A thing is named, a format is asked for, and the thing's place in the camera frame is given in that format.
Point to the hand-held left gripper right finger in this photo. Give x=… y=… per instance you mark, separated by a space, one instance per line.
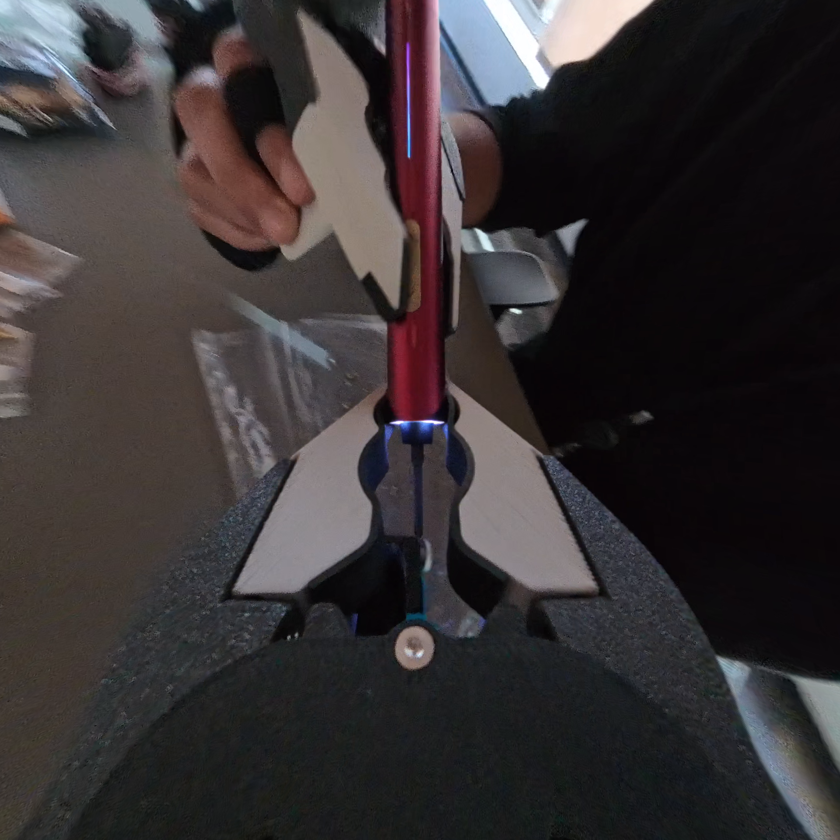
x=518 y=518

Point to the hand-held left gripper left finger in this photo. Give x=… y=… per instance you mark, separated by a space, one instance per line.
x=315 y=518

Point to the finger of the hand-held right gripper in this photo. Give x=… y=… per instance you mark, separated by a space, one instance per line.
x=348 y=164
x=453 y=262

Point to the red electric screwdriver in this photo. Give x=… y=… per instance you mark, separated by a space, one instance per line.
x=417 y=262

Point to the person's right hand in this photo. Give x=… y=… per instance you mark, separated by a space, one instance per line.
x=223 y=177

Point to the large clear plastic bag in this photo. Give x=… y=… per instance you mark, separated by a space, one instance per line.
x=262 y=394

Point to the person's black-clothed torso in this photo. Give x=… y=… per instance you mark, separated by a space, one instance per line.
x=689 y=328

